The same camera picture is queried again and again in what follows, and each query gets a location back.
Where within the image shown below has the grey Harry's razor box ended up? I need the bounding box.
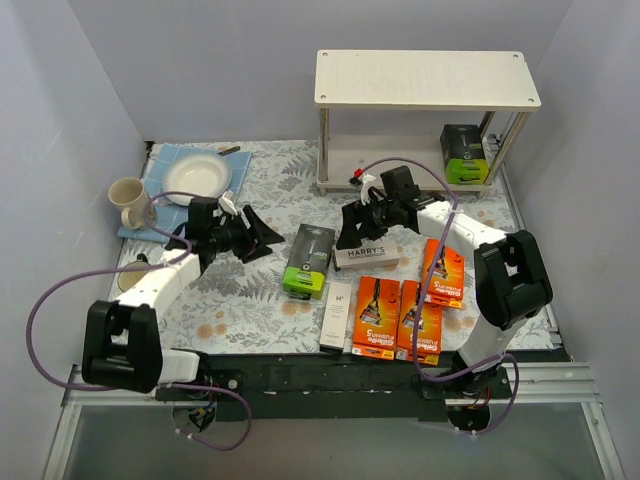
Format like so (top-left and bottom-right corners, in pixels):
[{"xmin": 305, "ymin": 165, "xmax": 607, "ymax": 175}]
[{"xmin": 333, "ymin": 241, "xmax": 400, "ymax": 271}]

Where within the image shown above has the black green razor box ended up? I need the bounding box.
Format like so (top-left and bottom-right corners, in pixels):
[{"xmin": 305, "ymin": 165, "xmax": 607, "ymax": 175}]
[
  {"xmin": 282, "ymin": 224, "xmax": 335, "ymax": 300},
  {"xmin": 440, "ymin": 124, "xmax": 489, "ymax": 185}
]

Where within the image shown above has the orange Gillette razor box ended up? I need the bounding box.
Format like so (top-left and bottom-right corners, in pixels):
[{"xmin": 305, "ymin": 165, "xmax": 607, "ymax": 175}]
[
  {"xmin": 422, "ymin": 238, "xmax": 465, "ymax": 309},
  {"xmin": 395, "ymin": 280, "xmax": 442, "ymax": 366},
  {"xmin": 351, "ymin": 276, "xmax": 401, "ymax": 361}
]

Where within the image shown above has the white two-tier shelf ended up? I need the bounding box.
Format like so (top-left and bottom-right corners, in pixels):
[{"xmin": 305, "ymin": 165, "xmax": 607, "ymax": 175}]
[{"xmin": 314, "ymin": 49, "xmax": 541, "ymax": 194}]

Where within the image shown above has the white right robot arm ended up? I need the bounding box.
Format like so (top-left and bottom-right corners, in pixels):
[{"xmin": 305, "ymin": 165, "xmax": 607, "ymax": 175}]
[{"xmin": 337, "ymin": 161, "xmax": 553, "ymax": 398}]

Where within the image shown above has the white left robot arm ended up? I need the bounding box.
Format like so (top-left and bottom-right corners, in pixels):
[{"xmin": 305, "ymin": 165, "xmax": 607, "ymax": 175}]
[{"xmin": 81, "ymin": 197, "xmax": 284, "ymax": 400}]

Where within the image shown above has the floral table mat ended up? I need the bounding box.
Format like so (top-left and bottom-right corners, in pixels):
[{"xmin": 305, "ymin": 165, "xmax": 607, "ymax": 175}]
[{"xmin": 94, "ymin": 136, "xmax": 561, "ymax": 357}]

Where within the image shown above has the blue checkered cloth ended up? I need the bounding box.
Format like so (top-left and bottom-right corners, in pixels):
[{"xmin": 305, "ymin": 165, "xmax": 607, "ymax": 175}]
[{"xmin": 143, "ymin": 145, "xmax": 252, "ymax": 231}]

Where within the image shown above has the white ceramic plate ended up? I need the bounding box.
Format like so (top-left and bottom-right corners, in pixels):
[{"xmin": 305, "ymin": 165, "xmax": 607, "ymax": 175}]
[{"xmin": 163, "ymin": 154, "xmax": 232, "ymax": 206}]

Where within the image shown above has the white H razor box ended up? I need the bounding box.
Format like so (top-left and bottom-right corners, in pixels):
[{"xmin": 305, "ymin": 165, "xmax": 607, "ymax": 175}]
[{"xmin": 319, "ymin": 281, "xmax": 352, "ymax": 353}]

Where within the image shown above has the cream floral mug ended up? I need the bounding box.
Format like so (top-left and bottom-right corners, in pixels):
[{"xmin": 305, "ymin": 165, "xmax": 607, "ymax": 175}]
[{"xmin": 108, "ymin": 177, "xmax": 157, "ymax": 230}]

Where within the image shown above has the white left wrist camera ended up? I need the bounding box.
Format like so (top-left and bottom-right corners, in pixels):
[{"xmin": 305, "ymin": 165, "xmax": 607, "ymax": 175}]
[{"xmin": 218, "ymin": 190, "xmax": 238, "ymax": 216}]

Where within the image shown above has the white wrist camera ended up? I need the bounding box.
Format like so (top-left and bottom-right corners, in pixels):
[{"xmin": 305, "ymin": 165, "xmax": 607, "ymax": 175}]
[
  {"xmin": 349, "ymin": 168, "xmax": 377, "ymax": 205},
  {"xmin": 218, "ymin": 190, "xmax": 238, "ymax": 216}
]

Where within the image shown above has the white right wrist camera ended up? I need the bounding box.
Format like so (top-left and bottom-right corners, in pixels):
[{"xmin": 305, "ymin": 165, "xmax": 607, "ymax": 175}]
[{"xmin": 349, "ymin": 168, "xmax": 377, "ymax": 205}]

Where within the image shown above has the black handled knife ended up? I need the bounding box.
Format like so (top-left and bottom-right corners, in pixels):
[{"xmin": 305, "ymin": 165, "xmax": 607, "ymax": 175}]
[{"xmin": 218, "ymin": 146, "xmax": 241, "ymax": 157}]

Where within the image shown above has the cream mug black handle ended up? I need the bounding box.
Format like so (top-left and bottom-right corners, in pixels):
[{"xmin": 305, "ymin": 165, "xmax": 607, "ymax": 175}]
[{"xmin": 116, "ymin": 253, "xmax": 150, "ymax": 293}]

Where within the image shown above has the aluminium rail frame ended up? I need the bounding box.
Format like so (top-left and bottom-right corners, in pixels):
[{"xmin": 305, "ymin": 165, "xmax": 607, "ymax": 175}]
[{"xmin": 45, "ymin": 352, "xmax": 625, "ymax": 479}]

